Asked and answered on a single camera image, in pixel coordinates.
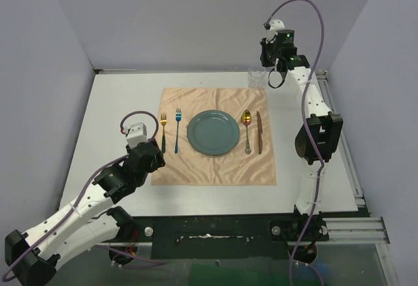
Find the clear drinking glass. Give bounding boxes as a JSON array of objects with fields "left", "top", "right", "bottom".
[{"left": 248, "top": 66, "right": 266, "bottom": 89}]

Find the gold fork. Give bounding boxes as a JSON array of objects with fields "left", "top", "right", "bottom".
[{"left": 160, "top": 112, "right": 167, "bottom": 153}]

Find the blue fork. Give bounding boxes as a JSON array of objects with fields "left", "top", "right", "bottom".
[{"left": 174, "top": 108, "right": 182, "bottom": 153}]

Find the copper table knife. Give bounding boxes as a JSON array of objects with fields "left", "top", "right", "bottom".
[{"left": 256, "top": 111, "right": 263, "bottom": 155}]

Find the teal round plate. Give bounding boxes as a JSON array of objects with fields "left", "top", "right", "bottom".
[{"left": 187, "top": 110, "right": 240, "bottom": 157}]

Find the iridescent gold spoon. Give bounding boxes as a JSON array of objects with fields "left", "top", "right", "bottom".
[{"left": 241, "top": 110, "right": 251, "bottom": 155}]

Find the peach satin cloth napkin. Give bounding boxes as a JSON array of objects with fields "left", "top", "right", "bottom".
[{"left": 152, "top": 87, "right": 276, "bottom": 186}]

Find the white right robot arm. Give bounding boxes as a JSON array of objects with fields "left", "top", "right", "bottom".
[{"left": 261, "top": 27, "right": 343, "bottom": 215}]

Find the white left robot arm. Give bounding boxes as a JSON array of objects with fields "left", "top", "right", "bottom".
[{"left": 1, "top": 139, "right": 165, "bottom": 285}]

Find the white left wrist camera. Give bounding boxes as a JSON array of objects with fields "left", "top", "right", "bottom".
[{"left": 126, "top": 123, "right": 148, "bottom": 149}]

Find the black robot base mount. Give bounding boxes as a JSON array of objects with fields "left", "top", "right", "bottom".
[{"left": 107, "top": 214, "right": 329, "bottom": 260}]

